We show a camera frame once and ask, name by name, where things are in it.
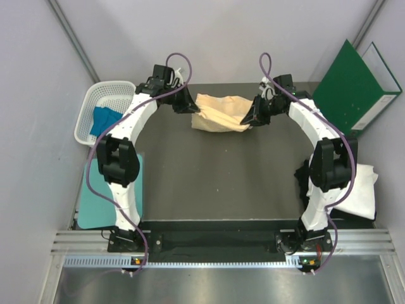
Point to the blue crumpled t shirt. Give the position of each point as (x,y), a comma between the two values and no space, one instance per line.
(103,118)

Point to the peach yellow t shirt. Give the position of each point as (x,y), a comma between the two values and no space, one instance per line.
(222,114)

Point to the black t shirt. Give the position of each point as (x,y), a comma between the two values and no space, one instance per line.
(302,176)

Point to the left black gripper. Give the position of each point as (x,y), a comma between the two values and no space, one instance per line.
(186,105)

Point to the teal cutting board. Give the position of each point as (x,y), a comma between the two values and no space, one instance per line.
(95,212)

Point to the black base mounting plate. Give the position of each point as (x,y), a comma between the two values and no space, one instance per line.
(216,241)

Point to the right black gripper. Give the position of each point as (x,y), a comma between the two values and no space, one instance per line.
(255,116)

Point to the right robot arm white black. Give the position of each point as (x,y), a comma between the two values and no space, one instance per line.
(331,167)

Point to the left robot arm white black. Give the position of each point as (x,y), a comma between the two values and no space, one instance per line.
(117,158)

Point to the white plastic basket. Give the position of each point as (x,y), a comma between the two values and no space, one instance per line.
(116,95)

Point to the white t shirt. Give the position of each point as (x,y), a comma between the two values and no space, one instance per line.
(361,201)

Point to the aluminium frame rail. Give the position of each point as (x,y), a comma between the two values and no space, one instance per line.
(89,249)

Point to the green ring binder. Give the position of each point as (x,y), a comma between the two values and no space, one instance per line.
(356,89)

